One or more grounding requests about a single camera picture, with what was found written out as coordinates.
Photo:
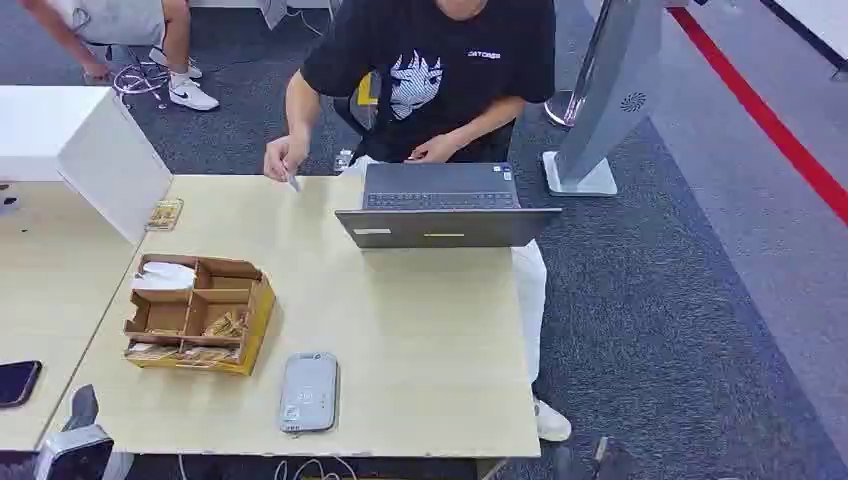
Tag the grey card reader device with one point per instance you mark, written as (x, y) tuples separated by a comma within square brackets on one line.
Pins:
[(309, 392)]

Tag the grey kiosk stand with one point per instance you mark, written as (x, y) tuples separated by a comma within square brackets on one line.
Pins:
[(606, 99)]

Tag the wooden card box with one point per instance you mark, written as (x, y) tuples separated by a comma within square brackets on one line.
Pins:
[(199, 311)]

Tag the person's left hand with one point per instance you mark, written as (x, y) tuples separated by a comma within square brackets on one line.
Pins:
[(434, 150)]

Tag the red floor tape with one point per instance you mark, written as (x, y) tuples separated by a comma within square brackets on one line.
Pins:
[(762, 112)]

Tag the silver pole stand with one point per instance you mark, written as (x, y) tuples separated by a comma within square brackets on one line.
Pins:
[(570, 99)]

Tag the grey laptop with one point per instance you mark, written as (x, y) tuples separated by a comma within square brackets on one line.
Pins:
[(442, 212)]

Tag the white cabinet box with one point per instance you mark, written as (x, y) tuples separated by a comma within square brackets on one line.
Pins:
[(79, 142)]

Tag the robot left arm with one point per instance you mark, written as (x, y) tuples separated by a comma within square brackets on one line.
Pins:
[(74, 456)]

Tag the small white card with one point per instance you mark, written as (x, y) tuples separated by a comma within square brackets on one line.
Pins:
[(293, 181)]

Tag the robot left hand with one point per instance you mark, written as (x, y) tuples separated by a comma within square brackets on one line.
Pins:
[(83, 405)]

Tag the person in white shoes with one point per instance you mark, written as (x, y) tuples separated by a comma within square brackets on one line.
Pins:
[(126, 26)]

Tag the black smartphone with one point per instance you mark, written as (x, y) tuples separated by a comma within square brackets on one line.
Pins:
[(16, 382)]

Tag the white table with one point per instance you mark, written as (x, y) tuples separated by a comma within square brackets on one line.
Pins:
[(818, 23)]

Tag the yellow black chair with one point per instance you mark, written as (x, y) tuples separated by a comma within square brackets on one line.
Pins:
[(366, 93)]

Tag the stack of white cards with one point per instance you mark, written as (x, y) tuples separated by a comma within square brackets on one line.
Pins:
[(164, 276)]

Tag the person's right hand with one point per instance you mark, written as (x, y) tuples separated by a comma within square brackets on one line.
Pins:
[(283, 156)]

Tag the person in black shirt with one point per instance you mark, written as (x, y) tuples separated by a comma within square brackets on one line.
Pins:
[(457, 40)]

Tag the small clear bottle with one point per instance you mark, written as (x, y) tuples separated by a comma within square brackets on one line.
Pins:
[(342, 160)]

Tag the stack of printed cards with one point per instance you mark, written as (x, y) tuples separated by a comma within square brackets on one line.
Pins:
[(226, 325)]

